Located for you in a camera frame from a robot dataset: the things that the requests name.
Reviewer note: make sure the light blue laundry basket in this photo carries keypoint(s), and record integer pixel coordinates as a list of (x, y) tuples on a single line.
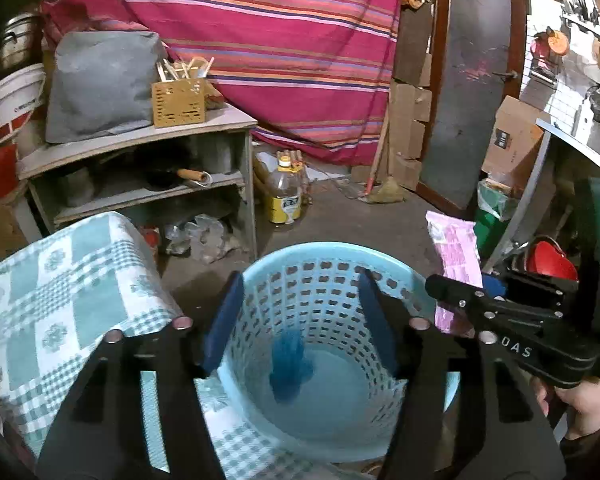
[(346, 411)]

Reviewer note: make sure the steel cooking pot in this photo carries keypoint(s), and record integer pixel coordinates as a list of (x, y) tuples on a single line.
[(21, 41)]

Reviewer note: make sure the grey cushion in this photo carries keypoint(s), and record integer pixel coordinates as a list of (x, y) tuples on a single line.
[(101, 85)]

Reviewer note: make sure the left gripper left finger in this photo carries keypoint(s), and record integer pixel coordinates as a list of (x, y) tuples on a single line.
[(98, 432)]

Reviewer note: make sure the small straw broom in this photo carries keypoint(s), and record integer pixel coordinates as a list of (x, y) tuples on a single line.
[(388, 192)]

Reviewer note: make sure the person's right hand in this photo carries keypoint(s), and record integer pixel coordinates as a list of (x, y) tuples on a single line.
[(583, 402)]

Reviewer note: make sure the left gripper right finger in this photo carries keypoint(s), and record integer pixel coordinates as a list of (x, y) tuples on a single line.
[(501, 431)]

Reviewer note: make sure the green checkered tablecloth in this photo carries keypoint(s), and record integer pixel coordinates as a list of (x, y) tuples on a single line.
[(58, 297)]

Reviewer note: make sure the yellow utensil caddy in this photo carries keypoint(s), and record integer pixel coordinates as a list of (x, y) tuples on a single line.
[(178, 98)]

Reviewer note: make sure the wooden handled pan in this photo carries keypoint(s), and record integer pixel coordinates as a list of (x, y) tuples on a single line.
[(200, 178)]

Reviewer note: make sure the red pot lid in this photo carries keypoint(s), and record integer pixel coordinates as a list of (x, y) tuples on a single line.
[(546, 258)]

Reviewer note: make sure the white plastic bucket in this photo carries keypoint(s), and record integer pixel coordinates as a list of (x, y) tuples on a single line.
[(21, 95)]

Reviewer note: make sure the pink foil wrapper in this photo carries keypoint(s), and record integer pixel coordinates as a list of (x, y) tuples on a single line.
[(455, 242)]

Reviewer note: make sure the low grey side shelf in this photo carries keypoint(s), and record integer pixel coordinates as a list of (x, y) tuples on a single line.
[(135, 173)]

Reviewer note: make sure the cooking oil bottle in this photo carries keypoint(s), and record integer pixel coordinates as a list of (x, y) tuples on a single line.
[(284, 198)]

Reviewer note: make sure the striped magenta curtain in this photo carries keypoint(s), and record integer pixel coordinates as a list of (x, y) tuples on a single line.
[(314, 74)]

